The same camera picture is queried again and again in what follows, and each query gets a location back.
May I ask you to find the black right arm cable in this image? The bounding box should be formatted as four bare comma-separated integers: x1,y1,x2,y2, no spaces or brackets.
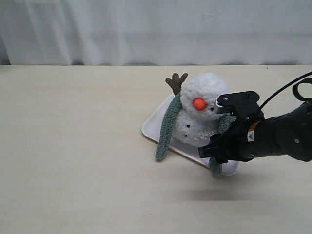
258,71,312,108

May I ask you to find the white plush snowman toy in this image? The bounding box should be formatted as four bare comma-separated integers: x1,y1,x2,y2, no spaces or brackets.
165,72,229,147

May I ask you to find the white backdrop curtain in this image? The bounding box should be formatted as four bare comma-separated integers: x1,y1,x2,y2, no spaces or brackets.
0,0,312,65

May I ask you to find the white rectangular tray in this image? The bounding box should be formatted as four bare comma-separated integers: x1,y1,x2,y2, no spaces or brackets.
141,95,239,176

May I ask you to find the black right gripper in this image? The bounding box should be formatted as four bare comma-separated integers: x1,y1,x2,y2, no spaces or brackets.
197,114,256,164

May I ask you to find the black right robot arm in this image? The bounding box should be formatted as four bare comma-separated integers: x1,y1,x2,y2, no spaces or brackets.
198,102,312,163

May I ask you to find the green fuzzy scarf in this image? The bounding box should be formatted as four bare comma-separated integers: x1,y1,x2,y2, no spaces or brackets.
155,94,235,162

